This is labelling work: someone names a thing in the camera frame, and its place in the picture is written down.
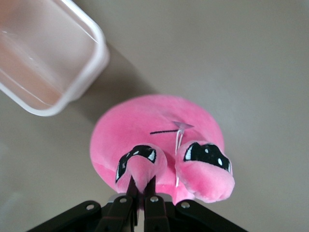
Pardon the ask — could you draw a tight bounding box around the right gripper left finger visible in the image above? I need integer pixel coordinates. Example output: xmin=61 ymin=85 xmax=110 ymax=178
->
xmin=95 ymin=174 xmax=140 ymax=232

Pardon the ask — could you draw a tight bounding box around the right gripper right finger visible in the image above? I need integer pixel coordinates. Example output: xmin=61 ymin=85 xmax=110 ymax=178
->
xmin=144 ymin=177 xmax=170 ymax=232

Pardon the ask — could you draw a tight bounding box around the pink plush toy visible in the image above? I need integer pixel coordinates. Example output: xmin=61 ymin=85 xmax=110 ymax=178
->
xmin=89 ymin=94 xmax=236 ymax=204

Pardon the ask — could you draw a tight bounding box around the translucent white storage box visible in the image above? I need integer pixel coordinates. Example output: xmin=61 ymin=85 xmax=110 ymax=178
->
xmin=0 ymin=0 xmax=111 ymax=117

